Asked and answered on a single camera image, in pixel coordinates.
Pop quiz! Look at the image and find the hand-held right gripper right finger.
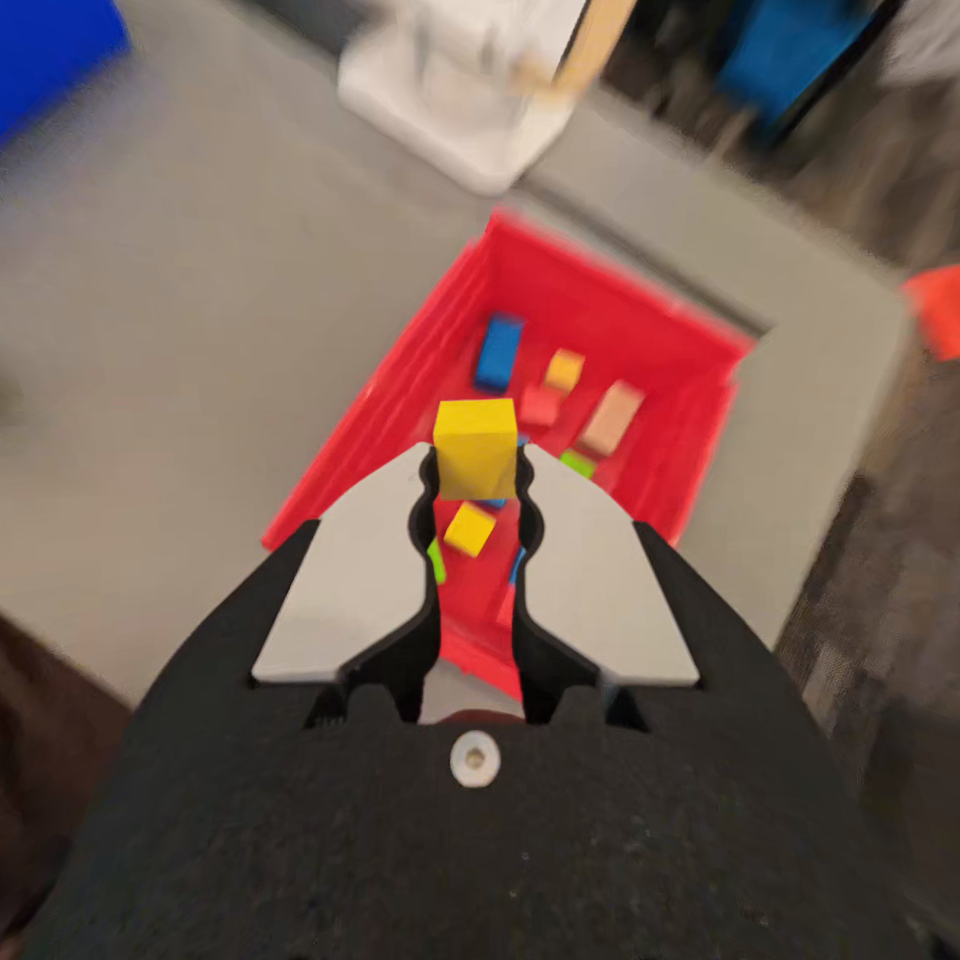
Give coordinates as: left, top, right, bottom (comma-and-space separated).
510, 443, 702, 699

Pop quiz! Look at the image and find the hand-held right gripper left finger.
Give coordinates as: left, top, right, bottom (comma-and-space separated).
251, 444, 442, 699

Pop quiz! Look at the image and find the yellow wooden block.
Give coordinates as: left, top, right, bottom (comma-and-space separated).
432, 398, 522, 501

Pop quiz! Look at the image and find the pile of coloured wooden blocks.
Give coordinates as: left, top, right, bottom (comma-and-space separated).
426, 312, 648, 589

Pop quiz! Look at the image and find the red plastic bin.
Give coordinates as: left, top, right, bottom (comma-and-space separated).
260, 206, 756, 703

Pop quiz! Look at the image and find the blue plastic bin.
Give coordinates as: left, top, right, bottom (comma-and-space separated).
0, 0, 133, 148

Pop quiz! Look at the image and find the grey desk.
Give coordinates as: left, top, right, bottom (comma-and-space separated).
0, 0, 916, 721

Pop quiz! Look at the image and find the person's brown clothing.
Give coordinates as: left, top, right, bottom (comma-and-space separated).
0, 615, 136, 946

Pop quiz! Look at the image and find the red floor object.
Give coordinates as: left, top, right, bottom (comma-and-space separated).
903, 264, 960, 361

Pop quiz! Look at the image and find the white board stand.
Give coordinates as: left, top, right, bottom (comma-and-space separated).
338, 0, 579, 196

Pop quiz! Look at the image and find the blue floor tub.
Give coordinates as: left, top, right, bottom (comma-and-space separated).
717, 0, 886, 144

